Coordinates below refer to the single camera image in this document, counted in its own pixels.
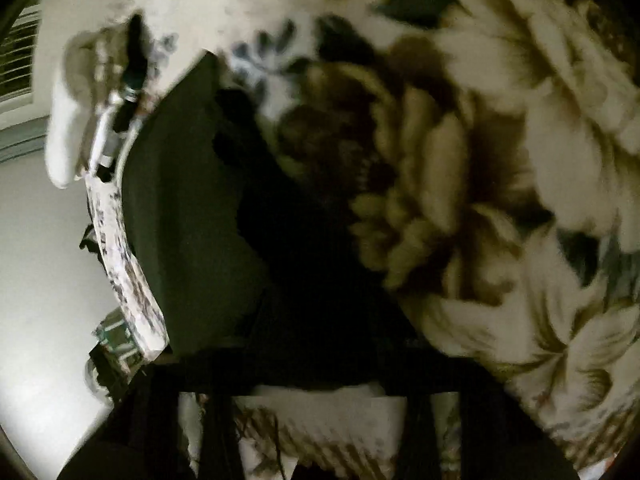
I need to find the barred window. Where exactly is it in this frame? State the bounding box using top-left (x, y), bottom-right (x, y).
top-left (0, 4), bottom-right (41, 103)

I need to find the floral bed blanket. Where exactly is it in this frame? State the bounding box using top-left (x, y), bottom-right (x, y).
top-left (84, 0), bottom-right (640, 480)

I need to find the dark striped long-sleeve sweater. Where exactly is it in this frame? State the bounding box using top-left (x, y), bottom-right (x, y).
top-left (122, 53), bottom-right (472, 394)

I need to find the green storage rack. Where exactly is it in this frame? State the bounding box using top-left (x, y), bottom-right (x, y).
top-left (85, 309), bottom-right (145, 405)

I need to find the folded black white garment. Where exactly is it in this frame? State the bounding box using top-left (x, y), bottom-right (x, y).
top-left (90, 13), bottom-right (149, 183)

